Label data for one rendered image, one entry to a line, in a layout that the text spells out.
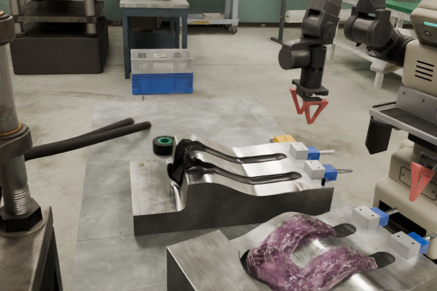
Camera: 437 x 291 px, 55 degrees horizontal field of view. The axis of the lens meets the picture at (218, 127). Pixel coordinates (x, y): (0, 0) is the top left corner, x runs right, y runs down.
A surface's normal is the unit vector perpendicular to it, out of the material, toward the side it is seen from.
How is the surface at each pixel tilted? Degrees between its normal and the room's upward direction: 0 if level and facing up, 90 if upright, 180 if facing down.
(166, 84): 91
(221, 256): 0
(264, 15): 90
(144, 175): 0
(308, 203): 90
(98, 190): 0
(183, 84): 91
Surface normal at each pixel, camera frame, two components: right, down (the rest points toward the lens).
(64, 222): 0.04, -0.91
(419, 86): -0.87, 0.29
